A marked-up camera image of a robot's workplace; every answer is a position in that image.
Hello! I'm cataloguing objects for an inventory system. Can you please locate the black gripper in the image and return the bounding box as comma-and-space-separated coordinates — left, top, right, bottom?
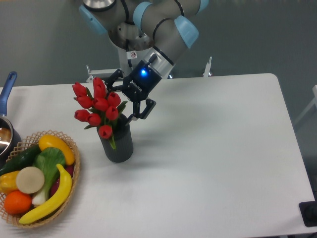
105, 60, 162, 125

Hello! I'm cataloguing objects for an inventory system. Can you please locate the red tulip bouquet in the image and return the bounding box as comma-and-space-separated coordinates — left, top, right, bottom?
72, 77, 127, 150

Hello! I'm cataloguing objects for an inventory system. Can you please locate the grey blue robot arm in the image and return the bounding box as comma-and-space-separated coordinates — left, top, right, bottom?
79, 0, 209, 123

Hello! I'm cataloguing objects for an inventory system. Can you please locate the dark grey ribbed vase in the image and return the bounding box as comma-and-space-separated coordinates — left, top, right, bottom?
99, 114, 134, 163

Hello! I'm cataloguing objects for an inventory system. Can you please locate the purple eggplant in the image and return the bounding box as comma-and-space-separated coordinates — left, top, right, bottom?
50, 165, 74, 197

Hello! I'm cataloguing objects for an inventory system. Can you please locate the green bok choy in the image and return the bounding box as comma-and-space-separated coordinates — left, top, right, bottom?
32, 147, 65, 207

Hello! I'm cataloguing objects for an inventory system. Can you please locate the woven wicker basket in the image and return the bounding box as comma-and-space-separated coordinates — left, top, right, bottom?
0, 130, 80, 229

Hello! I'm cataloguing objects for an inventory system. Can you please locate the green cucumber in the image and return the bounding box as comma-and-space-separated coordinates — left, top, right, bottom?
0, 144, 41, 176

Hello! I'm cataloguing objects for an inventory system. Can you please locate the beige round disc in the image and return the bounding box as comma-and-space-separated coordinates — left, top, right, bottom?
15, 167, 45, 194

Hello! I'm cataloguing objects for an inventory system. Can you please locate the yellow banana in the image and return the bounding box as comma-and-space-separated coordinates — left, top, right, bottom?
19, 164, 72, 225

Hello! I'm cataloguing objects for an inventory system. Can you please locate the yellow bell pepper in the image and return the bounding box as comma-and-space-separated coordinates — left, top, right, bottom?
0, 171, 20, 194

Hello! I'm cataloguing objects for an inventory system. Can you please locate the orange fruit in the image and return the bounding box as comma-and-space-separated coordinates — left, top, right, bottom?
4, 190, 32, 215

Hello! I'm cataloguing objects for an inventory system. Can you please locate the black device at edge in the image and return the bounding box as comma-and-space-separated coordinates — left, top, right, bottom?
299, 201, 317, 227

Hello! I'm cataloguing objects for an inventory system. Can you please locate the blue handled saucepan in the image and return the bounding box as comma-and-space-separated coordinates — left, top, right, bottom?
0, 71, 21, 168

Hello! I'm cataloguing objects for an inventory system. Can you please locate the white frame at right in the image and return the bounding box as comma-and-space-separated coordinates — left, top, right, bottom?
294, 85, 317, 127

